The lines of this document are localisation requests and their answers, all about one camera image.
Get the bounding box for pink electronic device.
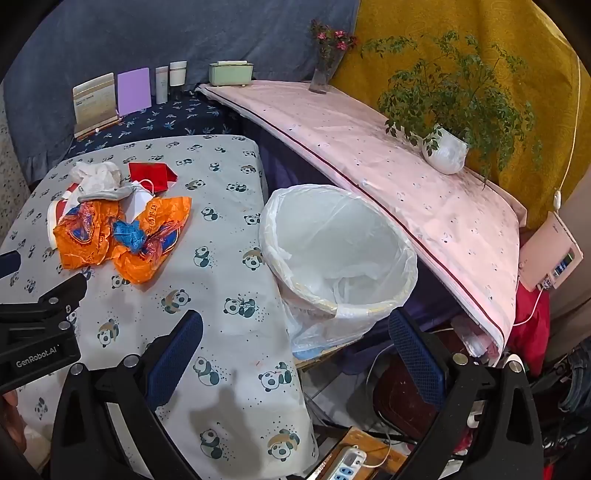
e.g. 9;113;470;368
516;211;585;293

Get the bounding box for pink cloth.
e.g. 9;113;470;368
196;79;528;368

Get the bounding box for red cloth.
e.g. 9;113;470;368
505;281;553;378

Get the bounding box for purple card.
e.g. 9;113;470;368
116;67;153;117

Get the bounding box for person's left hand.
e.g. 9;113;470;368
0;392;26;457

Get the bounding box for white power strip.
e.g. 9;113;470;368
318;445;368;480

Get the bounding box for navy printed cloth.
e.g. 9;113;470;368
68;90;246;156

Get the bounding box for white jar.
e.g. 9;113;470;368
168;60;188;100

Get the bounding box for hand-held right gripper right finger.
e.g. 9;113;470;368
388;307;543;480

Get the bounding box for white tube bottle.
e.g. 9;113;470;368
154;65;170;105

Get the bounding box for yellow cloth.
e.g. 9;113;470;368
329;0;588;232

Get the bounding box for trash bin with white liner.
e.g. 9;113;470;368
259;184;419;361

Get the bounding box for white plant pot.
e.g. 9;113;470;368
420;126;470;175

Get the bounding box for white card on wooden stand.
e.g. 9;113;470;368
72;72;123;142

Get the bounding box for white cable with switch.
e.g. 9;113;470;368
553;50;583;209

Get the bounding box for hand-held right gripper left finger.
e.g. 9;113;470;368
50;310;205;480

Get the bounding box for blue wrapper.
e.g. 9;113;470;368
113;220;147;254

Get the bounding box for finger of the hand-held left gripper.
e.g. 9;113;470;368
0;251;22;280
0;275;88;330

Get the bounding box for green tissue box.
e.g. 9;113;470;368
207;58;256;88

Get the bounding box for red paper box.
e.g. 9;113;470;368
128;162;179;193

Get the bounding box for green leafy plant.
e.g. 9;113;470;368
362;30;544;186

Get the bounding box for blue-grey cloth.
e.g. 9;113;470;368
2;0;362;186

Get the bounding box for beige drawstring cloth pouch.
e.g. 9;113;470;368
69;160;136;204

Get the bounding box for glass vase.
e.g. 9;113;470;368
309;66;334;96

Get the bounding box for pink flowers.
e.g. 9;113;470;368
308;18;360;75

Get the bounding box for white paper sheet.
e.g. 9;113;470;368
124;180;156;223

